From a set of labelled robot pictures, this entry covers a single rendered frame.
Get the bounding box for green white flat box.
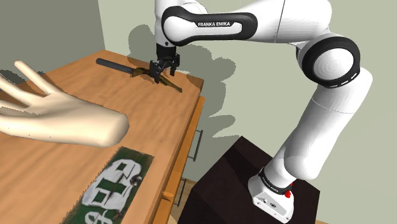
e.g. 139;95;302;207
61;146;155;224

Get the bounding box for wooden desk with drawers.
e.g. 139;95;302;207
0;49;205;224

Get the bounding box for dark robot stand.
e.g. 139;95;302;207
177;136;321;224

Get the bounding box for cream hand figure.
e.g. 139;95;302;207
0;60;130;148

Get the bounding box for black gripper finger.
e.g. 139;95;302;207
169;54;181;78
149;60;165;84

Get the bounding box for black-handled olive knife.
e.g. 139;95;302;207
95;57;183;94

